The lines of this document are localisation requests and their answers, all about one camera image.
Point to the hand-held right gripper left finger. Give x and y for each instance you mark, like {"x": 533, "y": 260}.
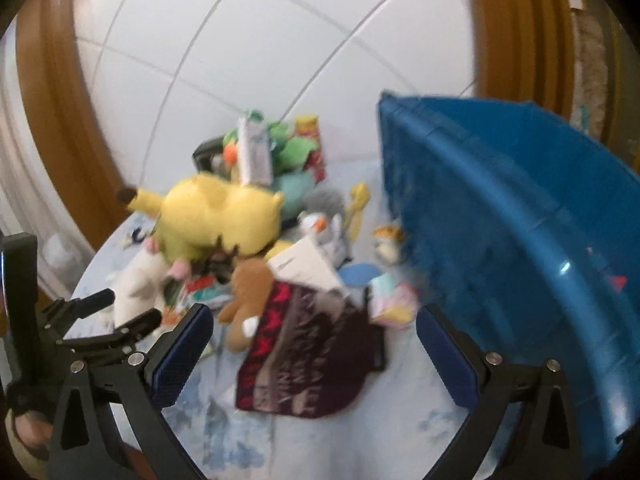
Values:
{"x": 180, "y": 355}

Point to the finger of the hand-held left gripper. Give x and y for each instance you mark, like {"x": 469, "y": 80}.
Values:
{"x": 142, "y": 321}
{"x": 95, "y": 300}

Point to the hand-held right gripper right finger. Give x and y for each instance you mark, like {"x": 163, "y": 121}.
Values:
{"x": 445, "y": 355}

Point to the dark maroon knit hat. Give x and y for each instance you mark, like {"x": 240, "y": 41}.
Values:
{"x": 310, "y": 350}

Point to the blue plastic container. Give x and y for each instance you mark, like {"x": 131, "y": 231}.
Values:
{"x": 500, "y": 235}

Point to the person's left hand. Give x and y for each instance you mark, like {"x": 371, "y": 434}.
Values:
{"x": 27, "y": 432}

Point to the white plush toy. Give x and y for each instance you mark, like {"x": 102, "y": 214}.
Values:
{"x": 137, "y": 280}

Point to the teal green toy package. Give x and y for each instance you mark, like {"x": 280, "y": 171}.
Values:
{"x": 200, "y": 290}

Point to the pastel doll box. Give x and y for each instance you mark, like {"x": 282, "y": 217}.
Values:
{"x": 395, "y": 302}

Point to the brown plush toy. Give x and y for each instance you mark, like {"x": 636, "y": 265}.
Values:
{"x": 247, "y": 295}

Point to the light blue disc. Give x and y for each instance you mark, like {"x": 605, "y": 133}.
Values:
{"x": 361, "y": 276}

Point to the small orange white figure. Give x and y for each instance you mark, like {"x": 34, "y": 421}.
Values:
{"x": 390, "y": 242}

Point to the blue white printed tablecloth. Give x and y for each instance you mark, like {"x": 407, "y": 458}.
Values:
{"x": 280, "y": 440}

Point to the yellow plush toy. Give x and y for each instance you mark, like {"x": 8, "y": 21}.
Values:
{"x": 220, "y": 215}

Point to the white paper tag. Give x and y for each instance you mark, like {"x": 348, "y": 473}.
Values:
{"x": 305, "y": 265}

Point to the small yellow toy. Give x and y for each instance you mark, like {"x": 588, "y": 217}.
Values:
{"x": 359, "y": 205}

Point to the grey white bird plush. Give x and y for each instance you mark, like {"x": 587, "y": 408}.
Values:
{"x": 325, "y": 230}

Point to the teal plush toy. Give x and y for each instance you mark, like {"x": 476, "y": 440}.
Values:
{"x": 295, "y": 190}

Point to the green plush toy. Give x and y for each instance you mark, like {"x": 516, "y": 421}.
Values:
{"x": 297, "y": 147}

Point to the red yellow box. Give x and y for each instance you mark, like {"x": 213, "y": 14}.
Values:
{"x": 312, "y": 145}

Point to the wooden door frame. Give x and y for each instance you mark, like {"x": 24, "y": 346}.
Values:
{"x": 65, "y": 110}
{"x": 515, "y": 35}

